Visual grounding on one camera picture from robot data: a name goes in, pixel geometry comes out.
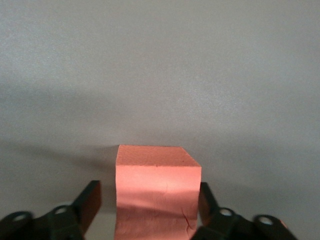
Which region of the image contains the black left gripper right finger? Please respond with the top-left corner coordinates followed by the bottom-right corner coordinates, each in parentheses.
top-left (193, 182), bottom-right (298, 240)

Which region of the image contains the orange foam block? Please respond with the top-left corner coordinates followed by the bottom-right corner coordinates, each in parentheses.
top-left (114, 144), bottom-right (202, 240)

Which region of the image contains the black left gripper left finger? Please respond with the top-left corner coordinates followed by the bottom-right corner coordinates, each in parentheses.
top-left (0, 180), bottom-right (103, 240)

